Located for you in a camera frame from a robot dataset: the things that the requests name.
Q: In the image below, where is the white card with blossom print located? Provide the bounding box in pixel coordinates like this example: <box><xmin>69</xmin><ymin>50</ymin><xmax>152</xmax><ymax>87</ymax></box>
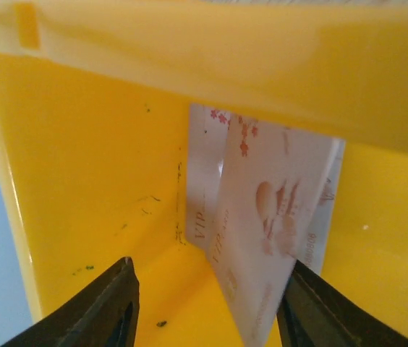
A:
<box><xmin>185</xmin><ymin>104</ymin><xmax>345</xmax><ymax>275</ymax></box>

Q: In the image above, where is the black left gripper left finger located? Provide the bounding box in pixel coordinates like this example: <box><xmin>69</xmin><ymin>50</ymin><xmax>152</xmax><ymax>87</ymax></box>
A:
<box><xmin>4</xmin><ymin>257</ymin><xmax>140</xmax><ymax>346</ymax></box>

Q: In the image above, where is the small yellow plastic bin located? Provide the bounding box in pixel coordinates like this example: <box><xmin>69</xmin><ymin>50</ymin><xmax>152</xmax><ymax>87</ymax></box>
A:
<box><xmin>0</xmin><ymin>1</ymin><xmax>408</xmax><ymax>346</ymax></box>

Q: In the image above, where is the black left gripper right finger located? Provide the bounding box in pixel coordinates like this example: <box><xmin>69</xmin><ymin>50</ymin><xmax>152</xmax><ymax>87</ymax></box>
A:
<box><xmin>277</xmin><ymin>261</ymin><xmax>408</xmax><ymax>346</ymax></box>

